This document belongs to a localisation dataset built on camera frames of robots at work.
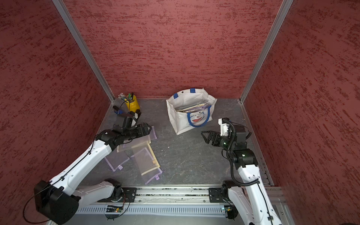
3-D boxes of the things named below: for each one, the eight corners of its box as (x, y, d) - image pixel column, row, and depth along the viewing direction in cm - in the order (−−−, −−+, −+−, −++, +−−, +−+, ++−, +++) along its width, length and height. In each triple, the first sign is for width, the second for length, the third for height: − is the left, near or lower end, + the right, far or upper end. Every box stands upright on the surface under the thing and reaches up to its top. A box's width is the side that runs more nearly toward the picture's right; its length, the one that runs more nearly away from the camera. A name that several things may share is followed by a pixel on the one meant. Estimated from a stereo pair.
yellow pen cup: (128, 110, 113) (124, 103, 106) (135, 102, 119) (132, 94, 112) (135, 113, 111) (132, 106, 104) (143, 104, 118) (140, 97, 111)
